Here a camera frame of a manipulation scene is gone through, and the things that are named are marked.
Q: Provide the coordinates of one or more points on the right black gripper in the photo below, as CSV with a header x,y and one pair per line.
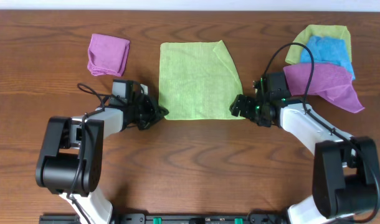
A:
x,y
248,102

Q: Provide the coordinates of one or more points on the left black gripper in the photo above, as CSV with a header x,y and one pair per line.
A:
x,y
154,115

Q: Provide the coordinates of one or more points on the light green cloth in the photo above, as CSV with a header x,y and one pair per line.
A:
x,y
197,80

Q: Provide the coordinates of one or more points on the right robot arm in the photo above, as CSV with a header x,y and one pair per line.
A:
x,y
346,172

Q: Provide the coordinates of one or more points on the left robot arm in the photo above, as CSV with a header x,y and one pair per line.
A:
x,y
70,159

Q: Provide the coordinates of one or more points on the folded purple cloth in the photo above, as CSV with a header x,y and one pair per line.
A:
x,y
107,55

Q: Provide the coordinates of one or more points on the unfolded purple cloth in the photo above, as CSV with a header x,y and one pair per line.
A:
x,y
331,82

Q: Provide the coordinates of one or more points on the blue cloth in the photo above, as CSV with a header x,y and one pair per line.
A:
x,y
330,50

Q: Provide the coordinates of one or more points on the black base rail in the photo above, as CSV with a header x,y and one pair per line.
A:
x,y
254,218

